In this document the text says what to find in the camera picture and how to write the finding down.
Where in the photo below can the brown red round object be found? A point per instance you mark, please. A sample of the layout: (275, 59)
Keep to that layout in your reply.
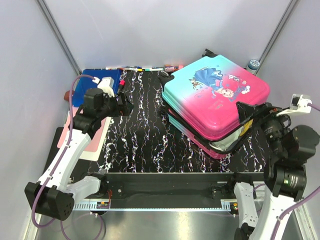
(68, 95)

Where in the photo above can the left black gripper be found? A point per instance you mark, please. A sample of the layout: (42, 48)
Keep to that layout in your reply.
(124, 109)

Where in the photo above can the white bra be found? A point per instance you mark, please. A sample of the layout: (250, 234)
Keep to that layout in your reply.
(225, 143)

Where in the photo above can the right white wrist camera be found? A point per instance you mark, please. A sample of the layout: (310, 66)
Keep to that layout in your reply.
(299, 105)

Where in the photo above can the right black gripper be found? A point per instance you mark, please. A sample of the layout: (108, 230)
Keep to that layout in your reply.
(266, 111)

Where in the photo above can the pink patterned tube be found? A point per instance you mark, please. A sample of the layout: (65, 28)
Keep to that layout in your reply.
(172, 68)

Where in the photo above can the blue folder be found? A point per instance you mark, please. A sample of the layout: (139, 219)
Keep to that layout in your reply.
(86, 83)

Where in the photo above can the black tape roll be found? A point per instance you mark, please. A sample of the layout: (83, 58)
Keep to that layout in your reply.
(163, 74)

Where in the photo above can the red capped black marker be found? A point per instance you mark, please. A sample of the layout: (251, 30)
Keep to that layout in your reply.
(121, 85)

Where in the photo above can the teal capped marker pen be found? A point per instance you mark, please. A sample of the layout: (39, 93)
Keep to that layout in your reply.
(152, 69)

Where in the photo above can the aluminium rail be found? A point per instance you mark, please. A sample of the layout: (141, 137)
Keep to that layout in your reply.
(190, 201)

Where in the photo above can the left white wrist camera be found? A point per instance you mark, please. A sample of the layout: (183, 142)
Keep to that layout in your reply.
(105, 85)

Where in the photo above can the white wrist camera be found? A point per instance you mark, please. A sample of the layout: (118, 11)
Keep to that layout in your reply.
(105, 85)
(299, 105)

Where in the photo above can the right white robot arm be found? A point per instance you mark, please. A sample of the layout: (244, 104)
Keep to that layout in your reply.
(285, 177)

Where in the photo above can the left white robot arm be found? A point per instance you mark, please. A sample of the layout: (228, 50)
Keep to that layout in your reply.
(53, 195)

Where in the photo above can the blue lidded small jar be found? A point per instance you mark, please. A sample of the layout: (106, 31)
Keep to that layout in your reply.
(252, 66)

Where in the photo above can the colourful marker pen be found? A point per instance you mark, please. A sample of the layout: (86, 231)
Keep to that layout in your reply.
(131, 68)

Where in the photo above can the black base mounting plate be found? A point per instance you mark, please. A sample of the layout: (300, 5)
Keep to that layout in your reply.
(125, 185)

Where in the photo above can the pink white board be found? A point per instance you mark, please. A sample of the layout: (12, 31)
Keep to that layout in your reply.
(93, 150)

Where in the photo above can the pink teal hardshell suitcase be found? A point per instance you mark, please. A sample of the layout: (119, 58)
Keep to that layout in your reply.
(200, 99)

